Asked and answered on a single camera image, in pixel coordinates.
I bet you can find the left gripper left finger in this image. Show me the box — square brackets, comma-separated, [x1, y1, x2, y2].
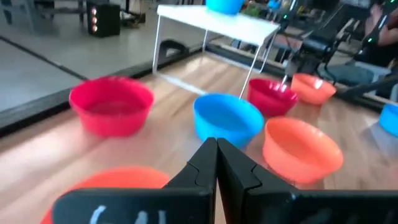
[51, 137, 218, 224]

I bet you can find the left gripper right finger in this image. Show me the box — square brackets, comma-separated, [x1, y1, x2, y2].
[216, 138, 398, 224]

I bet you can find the orange plastic mini bowl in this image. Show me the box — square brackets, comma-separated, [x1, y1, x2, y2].
[290, 73, 337, 106]
[39, 166, 170, 224]
[262, 116, 345, 185]

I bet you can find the blue plastic mini bowl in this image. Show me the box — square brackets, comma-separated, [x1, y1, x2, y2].
[192, 93, 265, 149]
[378, 103, 398, 138]
[205, 0, 245, 16]

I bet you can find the red plastic mini bowl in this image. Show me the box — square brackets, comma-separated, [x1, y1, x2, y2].
[247, 77, 299, 118]
[68, 77, 155, 138]

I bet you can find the person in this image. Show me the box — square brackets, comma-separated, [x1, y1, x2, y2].
[323, 2, 398, 88]

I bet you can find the white perforated metal shelf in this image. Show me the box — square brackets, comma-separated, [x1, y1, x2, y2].
[151, 3, 280, 100]

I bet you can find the black box with lights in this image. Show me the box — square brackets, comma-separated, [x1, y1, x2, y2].
[86, 1, 121, 39]

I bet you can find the black curved bracket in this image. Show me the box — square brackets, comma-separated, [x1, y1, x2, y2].
[158, 39, 190, 68]

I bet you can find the black aluminium table frame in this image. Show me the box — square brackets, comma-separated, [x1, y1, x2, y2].
[0, 39, 398, 138]

